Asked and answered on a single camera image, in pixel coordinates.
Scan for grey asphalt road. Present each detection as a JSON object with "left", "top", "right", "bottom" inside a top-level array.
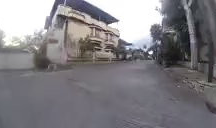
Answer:
[{"left": 0, "top": 59, "right": 216, "bottom": 128}]

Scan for beige multi-storey building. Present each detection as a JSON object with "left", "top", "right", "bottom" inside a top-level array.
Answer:
[{"left": 43, "top": 0, "right": 121, "bottom": 65}]

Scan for dark roadside trees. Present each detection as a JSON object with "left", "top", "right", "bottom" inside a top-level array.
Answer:
[{"left": 149, "top": 0, "right": 216, "bottom": 68}]

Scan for pale tree trunk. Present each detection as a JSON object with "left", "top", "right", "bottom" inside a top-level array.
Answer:
[{"left": 181, "top": 0, "right": 199, "bottom": 70}]

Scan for grey concrete pavement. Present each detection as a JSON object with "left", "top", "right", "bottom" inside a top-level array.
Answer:
[{"left": 162, "top": 61, "right": 216, "bottom": 114}]

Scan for dark pole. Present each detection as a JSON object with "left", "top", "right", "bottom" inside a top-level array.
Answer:
[{"left": 204, "top": 0, "right": 216, "bottom": 83}]

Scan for trees behind wall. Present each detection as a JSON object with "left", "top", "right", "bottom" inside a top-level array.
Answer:
[{"left": 0, "top": 28, "right": 47, "bottom": 54}]

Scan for low grey wall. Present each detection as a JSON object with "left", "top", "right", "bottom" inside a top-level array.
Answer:
[{"left": 0, "top": 49, "right": 35, "bottom": 71}]

